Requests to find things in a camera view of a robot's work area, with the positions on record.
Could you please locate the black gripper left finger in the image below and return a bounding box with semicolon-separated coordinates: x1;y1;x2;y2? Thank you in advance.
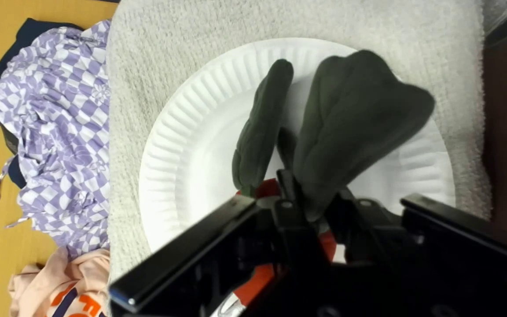
107;169;304;315

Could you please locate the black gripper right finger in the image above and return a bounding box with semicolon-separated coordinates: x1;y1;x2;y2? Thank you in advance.
322;190;507;317

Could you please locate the white paper plate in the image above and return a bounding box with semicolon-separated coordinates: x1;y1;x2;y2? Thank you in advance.
137;37;457;254

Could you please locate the peach printed cloth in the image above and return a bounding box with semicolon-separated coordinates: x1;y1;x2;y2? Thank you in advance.
6;245;112;317

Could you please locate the white towel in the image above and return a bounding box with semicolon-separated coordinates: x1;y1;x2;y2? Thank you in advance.
105;0;494;284

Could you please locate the purple checkered cloth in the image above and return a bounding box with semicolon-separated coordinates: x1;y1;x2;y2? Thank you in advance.
0;19;112;257

